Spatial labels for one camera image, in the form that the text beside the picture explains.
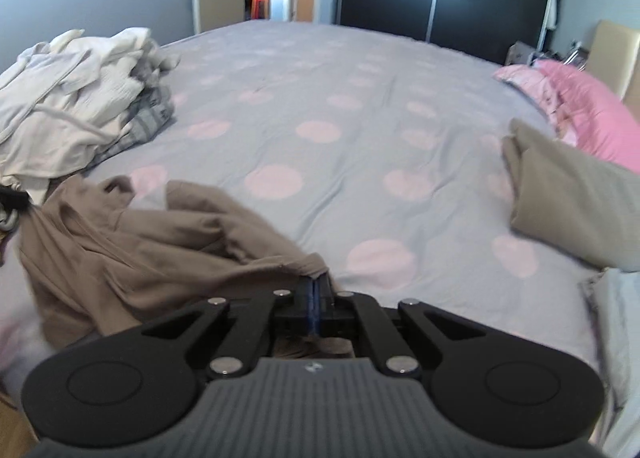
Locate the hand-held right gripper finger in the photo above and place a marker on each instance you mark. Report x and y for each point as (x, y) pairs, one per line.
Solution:
(318, 313)
(310, 313)

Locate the brown garment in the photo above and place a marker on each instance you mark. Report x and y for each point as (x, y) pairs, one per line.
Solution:
(150, 258)

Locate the pile of white clothes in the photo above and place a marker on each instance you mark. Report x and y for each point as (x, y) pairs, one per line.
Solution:
(65, 98)

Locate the bed with dotted grey sheet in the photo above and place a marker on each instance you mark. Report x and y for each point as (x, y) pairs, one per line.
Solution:
(350, 103)

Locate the folded grey-beige fleece blanket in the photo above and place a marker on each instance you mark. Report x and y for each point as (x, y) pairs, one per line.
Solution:
(575, 198)

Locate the light blue cloth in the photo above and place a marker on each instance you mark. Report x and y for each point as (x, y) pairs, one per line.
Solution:
(620, 328)

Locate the orange object in hallway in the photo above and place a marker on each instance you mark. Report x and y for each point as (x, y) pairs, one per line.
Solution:
(260, 6)

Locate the patterned light pink pillow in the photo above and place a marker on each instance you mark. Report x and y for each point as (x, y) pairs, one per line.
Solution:
(530, 83)

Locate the cream padded headboard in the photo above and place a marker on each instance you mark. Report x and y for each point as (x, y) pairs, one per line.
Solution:
(612, 53)

